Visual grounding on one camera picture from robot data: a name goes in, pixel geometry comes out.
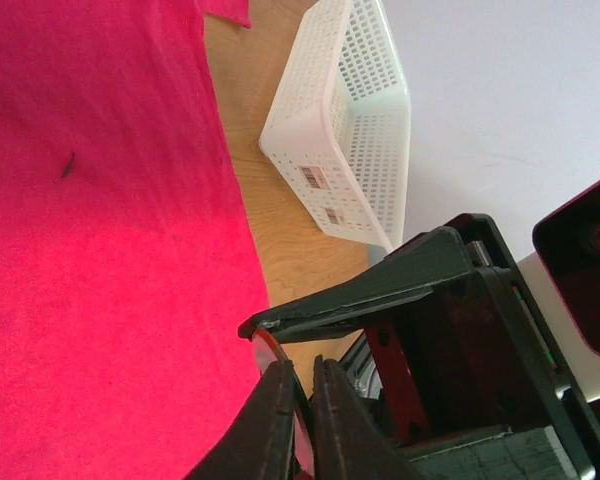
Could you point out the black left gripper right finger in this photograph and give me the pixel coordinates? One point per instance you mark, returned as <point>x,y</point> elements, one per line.
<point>347,443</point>

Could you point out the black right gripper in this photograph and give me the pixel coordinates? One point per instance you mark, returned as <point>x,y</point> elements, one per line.
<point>476,385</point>

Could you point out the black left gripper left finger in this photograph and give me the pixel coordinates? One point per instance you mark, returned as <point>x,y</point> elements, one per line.
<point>240,453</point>

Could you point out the white perforated plastic basket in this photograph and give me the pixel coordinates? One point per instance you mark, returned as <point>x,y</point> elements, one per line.
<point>338,130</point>

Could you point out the red t-shirt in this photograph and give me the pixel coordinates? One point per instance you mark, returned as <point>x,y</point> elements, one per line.
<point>126,258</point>

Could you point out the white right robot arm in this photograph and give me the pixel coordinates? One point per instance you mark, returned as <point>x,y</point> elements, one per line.
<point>474,384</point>

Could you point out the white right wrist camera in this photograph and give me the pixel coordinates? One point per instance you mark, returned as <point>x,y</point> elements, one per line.
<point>563,274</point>

